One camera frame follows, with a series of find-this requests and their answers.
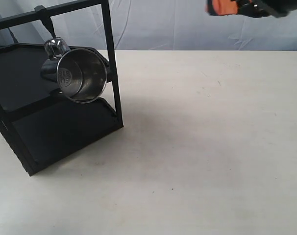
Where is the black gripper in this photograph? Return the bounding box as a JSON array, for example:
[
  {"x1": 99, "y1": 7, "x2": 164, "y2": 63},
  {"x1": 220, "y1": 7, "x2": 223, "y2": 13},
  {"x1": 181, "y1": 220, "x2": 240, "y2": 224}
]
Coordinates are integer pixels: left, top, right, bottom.
[{"x1": 205, "y1": 0, "x2": 297, "y2": 18}]

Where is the stainless steel mug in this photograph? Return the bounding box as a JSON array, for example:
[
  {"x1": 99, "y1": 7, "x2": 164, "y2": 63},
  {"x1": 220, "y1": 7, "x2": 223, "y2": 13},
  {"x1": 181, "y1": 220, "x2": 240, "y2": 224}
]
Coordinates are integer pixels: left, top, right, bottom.
[{"x1": 40, "y1": 37, "x2": 108, "y2": 104}]

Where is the black plastic hook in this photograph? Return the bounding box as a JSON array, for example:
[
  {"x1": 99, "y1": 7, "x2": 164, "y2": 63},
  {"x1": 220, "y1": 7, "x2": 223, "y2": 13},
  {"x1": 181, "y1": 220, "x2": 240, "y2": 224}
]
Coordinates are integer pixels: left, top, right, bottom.
[{"x1": 34, "y1": 5, "x2": 56, "y2": 38}]

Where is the black two-tier metal rack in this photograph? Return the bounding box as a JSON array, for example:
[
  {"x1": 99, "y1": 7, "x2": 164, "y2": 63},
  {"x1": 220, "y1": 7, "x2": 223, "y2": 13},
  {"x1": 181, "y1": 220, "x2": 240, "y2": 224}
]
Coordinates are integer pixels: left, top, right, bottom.
[{"x1": 0, "y1": 0, "x2": 123, "y2": 175}]

